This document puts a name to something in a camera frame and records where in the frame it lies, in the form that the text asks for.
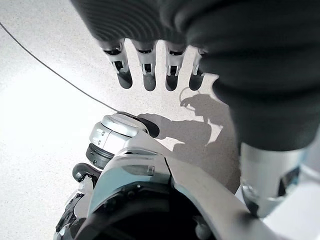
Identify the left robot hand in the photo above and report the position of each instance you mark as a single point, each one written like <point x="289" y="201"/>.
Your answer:
<point x="237" y="50"/>

